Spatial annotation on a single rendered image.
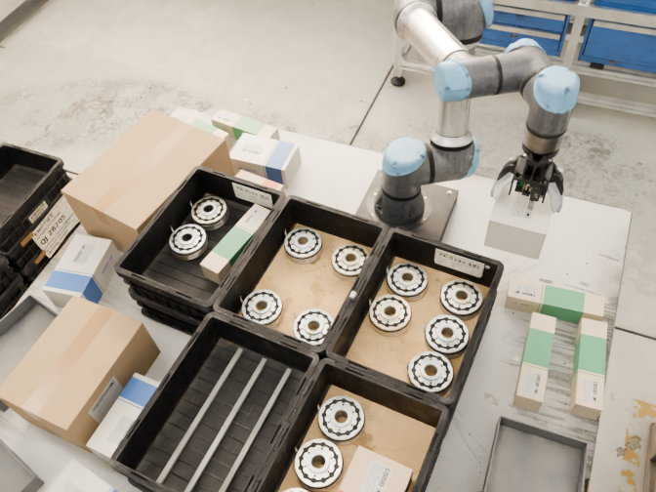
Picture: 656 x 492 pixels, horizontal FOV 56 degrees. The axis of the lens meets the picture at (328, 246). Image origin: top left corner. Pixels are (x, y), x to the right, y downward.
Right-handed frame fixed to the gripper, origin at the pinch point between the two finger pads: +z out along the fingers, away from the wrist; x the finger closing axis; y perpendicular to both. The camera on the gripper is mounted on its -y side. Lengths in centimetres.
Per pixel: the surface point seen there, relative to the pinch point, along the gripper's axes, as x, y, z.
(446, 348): -7.9, 28.0, 24.7
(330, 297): -40, 22, 28
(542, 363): 14.3, 18.7, 34.6
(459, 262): -11.3, 5.5, 21.2
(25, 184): -181, -4, 62
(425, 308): -16.1, 17.6, 27.7
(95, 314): -93, 49, 25
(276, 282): -55, 23, 28
